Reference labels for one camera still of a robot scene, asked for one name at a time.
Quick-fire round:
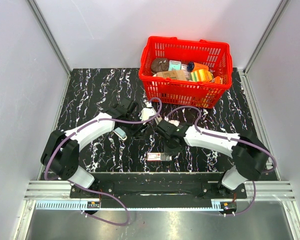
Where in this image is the teal label box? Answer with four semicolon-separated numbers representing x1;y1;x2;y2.
168;60;182;71

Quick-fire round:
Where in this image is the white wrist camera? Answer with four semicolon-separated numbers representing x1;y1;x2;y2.
168;119;180;127
139;107;157;124

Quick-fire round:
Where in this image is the cardboard box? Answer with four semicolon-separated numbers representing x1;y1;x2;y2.
153;70;190;81

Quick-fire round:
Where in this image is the yellow green striped box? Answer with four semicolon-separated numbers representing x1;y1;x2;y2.
190;69;214;83

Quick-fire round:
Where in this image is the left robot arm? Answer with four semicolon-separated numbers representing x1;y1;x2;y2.
40;97;156;198

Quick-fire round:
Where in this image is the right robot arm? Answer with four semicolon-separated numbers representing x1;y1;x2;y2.
155;120;269;198

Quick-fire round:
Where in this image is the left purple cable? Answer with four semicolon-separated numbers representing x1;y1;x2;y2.
44;97;163;226

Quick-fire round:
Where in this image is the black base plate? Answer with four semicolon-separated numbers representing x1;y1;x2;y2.
64;171;248;210

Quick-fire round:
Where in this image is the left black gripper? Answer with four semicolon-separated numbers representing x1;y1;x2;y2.
124;112;150;140

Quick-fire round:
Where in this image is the small light blue stapler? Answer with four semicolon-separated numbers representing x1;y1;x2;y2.
113;127;127;141

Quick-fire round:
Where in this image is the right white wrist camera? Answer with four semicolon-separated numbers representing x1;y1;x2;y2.
168;119;180;127

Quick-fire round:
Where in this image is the orange bottle blue cap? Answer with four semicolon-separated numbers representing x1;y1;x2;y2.
186;61;210;73

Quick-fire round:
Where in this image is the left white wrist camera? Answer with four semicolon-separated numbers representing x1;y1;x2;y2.
139;107;157;124

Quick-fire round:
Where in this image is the staples box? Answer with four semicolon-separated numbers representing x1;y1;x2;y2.
147;152;172;162

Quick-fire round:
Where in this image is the brown round sponge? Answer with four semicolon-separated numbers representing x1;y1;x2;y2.
150;58;169;74

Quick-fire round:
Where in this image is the red plastic basket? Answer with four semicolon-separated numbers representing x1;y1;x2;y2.
138;36;233;109

